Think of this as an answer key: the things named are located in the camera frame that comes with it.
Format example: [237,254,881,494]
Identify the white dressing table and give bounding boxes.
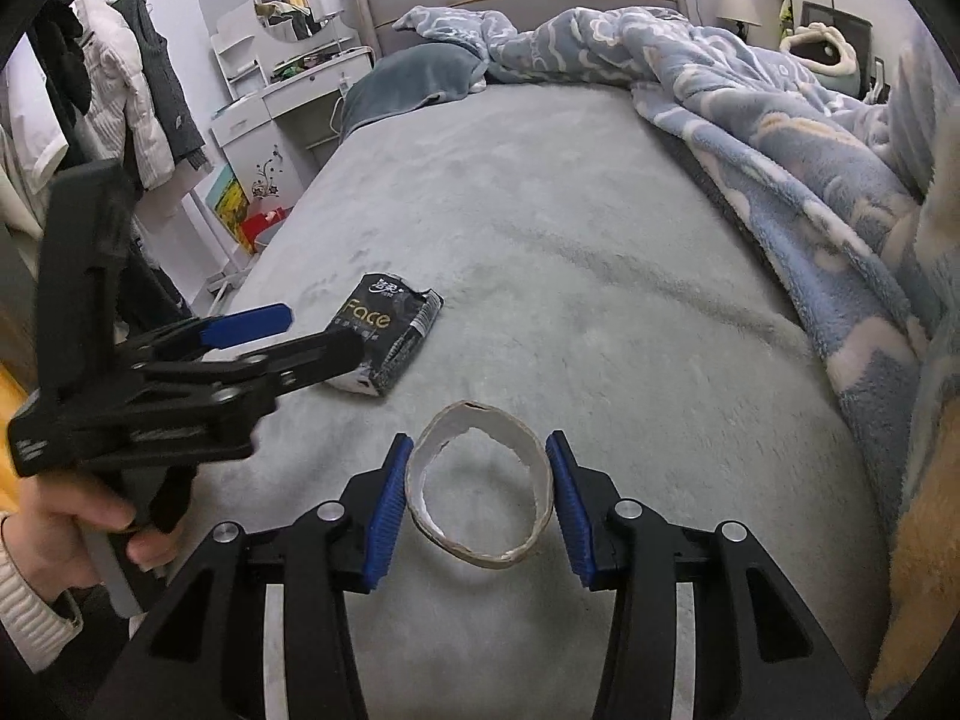
[210,5,374,211]

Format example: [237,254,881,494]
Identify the orange curtain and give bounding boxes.
[0,365,33,519]

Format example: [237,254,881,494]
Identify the blue patterned fleece blanket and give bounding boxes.
[400,5,958,718]

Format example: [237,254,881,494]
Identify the hanging clothes on rack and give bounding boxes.
[2,0,210,244]

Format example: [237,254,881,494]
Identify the cream plush pet bed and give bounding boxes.
[779,23,859,78]

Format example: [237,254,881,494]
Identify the left hand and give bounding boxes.
[2,472,137,603]

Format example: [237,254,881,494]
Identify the black face tissue pack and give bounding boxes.
[327,273,444,398]

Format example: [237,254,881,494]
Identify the white clothes rack frame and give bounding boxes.
[182,188,256,317]

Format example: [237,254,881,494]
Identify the white bedside lamp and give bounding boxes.
[716,0,761,41]

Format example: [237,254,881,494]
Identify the grey blue pillow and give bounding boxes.
[340,43,488,140]

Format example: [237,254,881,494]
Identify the brown cardboard tape roll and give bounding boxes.
[405,400,553,571]

